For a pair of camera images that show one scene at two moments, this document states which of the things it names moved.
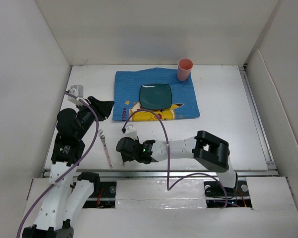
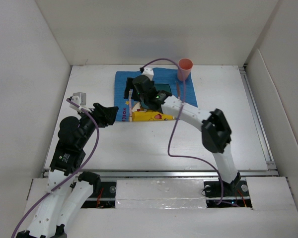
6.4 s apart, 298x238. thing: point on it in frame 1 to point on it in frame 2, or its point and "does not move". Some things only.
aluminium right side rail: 258,119 does not move
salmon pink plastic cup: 185,66 does not move
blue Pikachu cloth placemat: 127,85 does not move
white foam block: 153,194 does not move
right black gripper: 126,157 to 129,85
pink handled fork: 102,138 to 130,95
